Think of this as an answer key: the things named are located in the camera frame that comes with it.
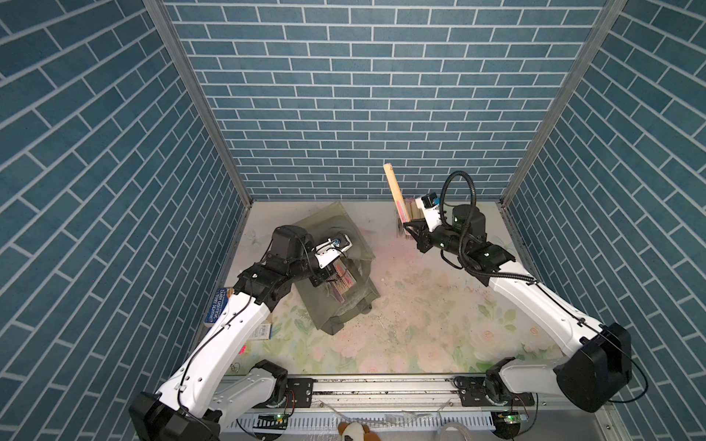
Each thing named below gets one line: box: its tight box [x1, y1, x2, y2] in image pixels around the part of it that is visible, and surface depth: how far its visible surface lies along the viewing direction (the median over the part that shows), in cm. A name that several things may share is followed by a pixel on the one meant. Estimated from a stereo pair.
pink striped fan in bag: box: [329, 258, 357, 304], surface depth 96 cm
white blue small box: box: [250, 323, 274, 340], surface depth 85 cm
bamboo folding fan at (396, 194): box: [383, 162, 411, 225], surface depth 74 cm
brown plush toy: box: [337, 421, 382, 441], surface depth 68 cm
